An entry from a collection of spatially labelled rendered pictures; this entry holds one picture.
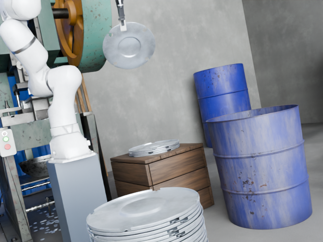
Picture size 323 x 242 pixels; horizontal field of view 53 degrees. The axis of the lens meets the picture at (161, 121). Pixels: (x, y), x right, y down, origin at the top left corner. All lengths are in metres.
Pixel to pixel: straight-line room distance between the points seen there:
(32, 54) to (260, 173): 1.02
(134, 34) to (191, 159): 0.73
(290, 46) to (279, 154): 3.27
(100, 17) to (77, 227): 1.21
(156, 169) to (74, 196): 0.44
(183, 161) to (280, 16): 3.29
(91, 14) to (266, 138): 1.23
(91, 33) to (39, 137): 0.68
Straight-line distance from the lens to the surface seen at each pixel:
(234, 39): 4.83
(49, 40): 2.19
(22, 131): 1.97
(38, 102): 2.05
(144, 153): 1.71
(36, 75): 1.43
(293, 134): 1.46
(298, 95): 4.59
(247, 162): 1.41
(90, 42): 2.08
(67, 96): 1.41
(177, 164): 1.69
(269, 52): 4.80
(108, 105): 3.61
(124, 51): 1.85
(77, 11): 2.33
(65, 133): 1.40
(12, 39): 1.36
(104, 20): 2.07
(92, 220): 0.87
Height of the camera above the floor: 0.60
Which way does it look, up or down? 3 degrees down
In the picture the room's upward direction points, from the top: 11 degrees counter-clockwise
